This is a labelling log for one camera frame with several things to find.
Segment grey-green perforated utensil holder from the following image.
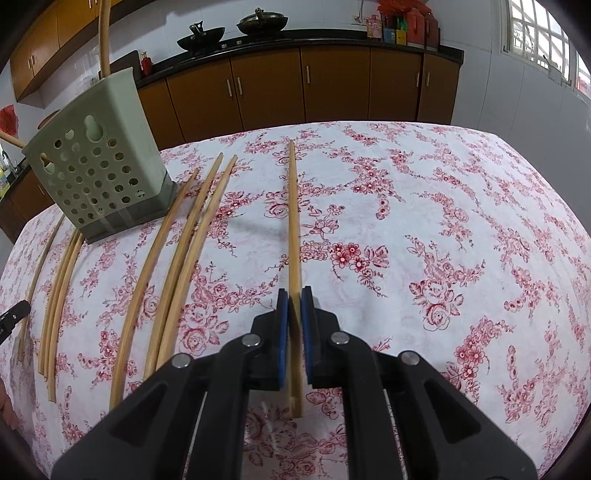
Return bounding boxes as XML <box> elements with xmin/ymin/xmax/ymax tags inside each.
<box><xmin>21</xmin><ymin>68</ymin><xmax>178</xmax><ymax>244</ymax></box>

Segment dark cutting board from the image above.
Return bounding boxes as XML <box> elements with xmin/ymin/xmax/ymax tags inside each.
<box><xmin>99</xmin><ymin>50</ymin><xmax>141</xmax><ymax>80</ymax></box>

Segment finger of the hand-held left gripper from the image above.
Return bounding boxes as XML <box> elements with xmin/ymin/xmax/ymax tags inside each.
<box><xmin>0</xmin><ymin>300</ymin><xmax>31</xmax><ymax>343</ymax></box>

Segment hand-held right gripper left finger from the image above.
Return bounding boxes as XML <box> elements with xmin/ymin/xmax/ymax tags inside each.
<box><xmin>51</xmin><ymin>288</ymin><xmax>291</xmax><ymax>480</ymax></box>

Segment brown base cabinet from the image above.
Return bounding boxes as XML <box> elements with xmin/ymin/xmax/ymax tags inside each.
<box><xmin>0</xmin><ymin>45</ymin><xmax>463</xmax><ymax>245</ymax></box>

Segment lidded black wok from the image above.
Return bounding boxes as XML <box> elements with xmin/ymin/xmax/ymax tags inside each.
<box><xmin>236</xmin><ymin>7</ymin><xmax>289</xmax><ymax>35</ymax></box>

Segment white barred window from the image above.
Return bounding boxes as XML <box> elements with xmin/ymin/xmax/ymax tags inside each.
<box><xmin>503</xmin><ymin>0</ymin><xmax>591</xmax><ymax>99</ymax></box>

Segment brown wall cabinet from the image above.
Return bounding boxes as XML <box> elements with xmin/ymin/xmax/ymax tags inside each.
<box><xmin>9</xmin><ymin>0</ymin><xmax>153</xmax><ymax>100</ymax></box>

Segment red floral tablecloth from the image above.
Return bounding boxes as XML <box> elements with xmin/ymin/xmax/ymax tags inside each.
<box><xmin>0</xmin><ymin>121</ymin><xmax>591</xmax><ymax>480</ymax></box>

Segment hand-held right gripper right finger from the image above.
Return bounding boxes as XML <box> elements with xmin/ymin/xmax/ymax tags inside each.
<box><xmin>300</xmin><ymin>286</ymin><xmax>539</xmax><ymax>480</ymax></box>

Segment black countertop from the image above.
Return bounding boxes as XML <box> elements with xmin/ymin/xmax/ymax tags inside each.
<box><xmin>0</xmin><ymin>28</ymin><xmax>465</xmax><ymax>199</ymax></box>

